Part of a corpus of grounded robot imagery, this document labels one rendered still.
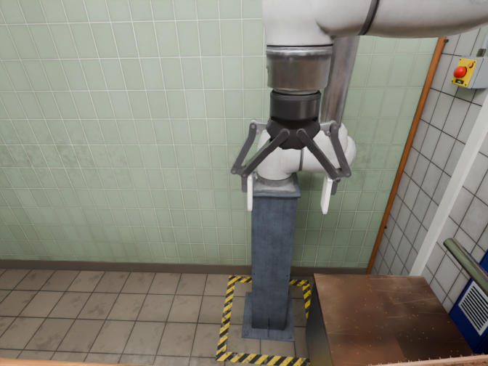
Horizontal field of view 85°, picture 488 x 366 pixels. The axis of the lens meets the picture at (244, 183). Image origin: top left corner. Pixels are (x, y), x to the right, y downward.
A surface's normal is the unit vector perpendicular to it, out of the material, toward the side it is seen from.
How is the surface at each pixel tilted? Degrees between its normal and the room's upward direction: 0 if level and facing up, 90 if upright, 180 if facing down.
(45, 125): 90
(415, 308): 0
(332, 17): 111
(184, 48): 90
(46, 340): 0
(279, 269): 90
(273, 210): 90
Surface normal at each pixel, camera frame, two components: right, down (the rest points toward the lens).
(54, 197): -0.05, 0.51
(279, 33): -0.64, 0.54
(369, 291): -0.02, -0.86
